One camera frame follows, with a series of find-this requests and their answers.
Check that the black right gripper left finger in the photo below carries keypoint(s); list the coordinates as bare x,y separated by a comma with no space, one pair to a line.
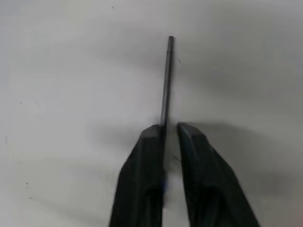
139,170

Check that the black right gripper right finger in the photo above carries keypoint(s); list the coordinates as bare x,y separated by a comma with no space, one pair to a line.
203,175

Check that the long metal screwdriver bit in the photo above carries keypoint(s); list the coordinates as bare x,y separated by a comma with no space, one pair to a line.
168,80

